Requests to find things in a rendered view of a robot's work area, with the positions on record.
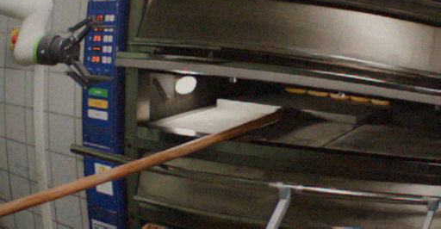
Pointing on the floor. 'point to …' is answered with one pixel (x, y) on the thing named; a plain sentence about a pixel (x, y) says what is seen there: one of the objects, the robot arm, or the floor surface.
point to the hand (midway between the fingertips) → (108, 52)
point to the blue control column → (96, 135)
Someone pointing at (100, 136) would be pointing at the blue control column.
